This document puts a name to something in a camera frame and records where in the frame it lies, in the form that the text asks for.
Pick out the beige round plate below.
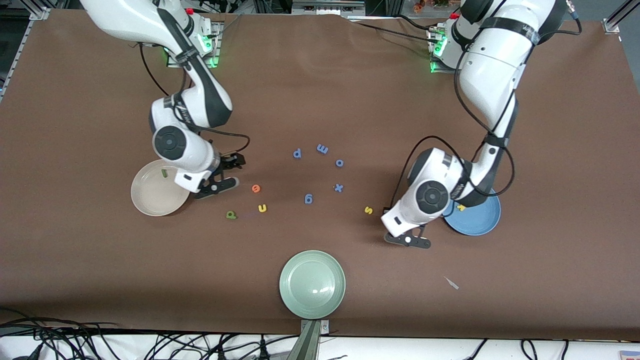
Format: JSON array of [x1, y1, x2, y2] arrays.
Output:
[[130, 159, 192, 217]]

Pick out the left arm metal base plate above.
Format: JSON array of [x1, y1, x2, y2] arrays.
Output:
[[430, 30, 463, 75]]

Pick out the grey metal box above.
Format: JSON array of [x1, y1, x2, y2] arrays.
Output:
[[291, 0, 366, 16]]

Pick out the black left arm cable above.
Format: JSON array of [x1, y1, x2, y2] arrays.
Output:
[[392, 0, 583, 208]]

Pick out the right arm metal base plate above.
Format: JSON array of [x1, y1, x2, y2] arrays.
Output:
[[166, 22, 222, 69]]

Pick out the brown table cover sheet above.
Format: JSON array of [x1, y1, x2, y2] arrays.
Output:
[[0, 9, 640, 343]]

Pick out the black base power cable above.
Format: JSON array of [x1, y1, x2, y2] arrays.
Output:
[[345, 15, 441, 43]]

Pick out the blue round plate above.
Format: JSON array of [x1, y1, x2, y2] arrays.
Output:
[[444, 192, 502, 237]]

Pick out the tangled black floor cables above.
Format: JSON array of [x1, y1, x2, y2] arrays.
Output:
[[0, 307, 301, 360]]

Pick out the aluminium frame profile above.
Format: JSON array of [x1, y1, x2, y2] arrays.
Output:
[[602, 0, 640, 35], [0, 7, 51, 103]]

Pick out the green round plate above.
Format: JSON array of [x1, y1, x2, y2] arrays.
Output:
[[279, 250, 347, 320]]

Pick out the grey metal camera mount post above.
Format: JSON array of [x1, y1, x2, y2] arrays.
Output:
[[285, 319, 331, 360]]

